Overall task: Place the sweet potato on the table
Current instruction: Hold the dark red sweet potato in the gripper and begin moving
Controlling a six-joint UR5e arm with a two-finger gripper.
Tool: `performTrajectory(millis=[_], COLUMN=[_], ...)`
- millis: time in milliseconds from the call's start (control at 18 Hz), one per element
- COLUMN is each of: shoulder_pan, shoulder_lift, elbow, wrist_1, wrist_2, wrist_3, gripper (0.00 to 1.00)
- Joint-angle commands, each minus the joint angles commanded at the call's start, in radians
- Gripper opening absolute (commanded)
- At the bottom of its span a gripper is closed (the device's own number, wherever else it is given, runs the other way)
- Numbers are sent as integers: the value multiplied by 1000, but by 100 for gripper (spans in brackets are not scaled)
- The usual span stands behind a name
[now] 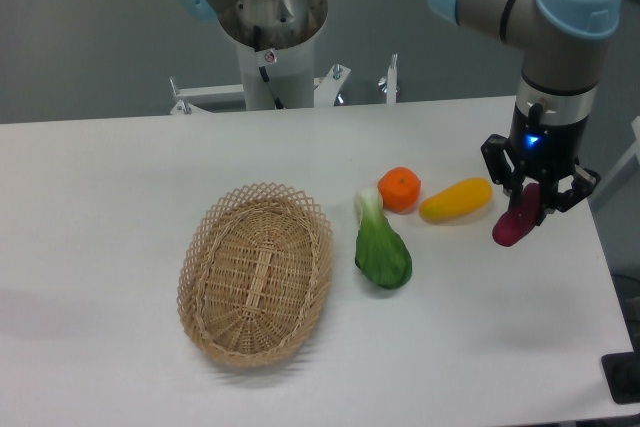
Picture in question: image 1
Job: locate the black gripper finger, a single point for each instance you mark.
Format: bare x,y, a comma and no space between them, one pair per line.
583,184
495,154

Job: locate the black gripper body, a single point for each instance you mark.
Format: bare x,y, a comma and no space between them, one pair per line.
544,148

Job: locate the purple sweet potato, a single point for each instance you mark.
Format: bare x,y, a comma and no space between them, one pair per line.
519,220

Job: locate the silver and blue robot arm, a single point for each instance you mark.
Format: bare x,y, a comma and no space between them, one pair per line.
564,43

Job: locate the yellow mango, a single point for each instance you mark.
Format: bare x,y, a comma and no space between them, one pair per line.
458,200

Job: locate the orange tangerine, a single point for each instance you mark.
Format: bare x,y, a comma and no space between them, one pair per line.
399,188

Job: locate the green bok choy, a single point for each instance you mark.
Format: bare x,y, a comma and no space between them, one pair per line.
380,253

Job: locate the black device at table edge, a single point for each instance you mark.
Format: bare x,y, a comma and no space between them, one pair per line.
622,375

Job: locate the woven wicker basket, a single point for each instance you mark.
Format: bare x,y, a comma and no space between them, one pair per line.
256,275

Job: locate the white metal mounting frame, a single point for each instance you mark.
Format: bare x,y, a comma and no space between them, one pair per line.
327,90

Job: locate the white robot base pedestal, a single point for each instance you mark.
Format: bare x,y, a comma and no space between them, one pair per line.
275,47

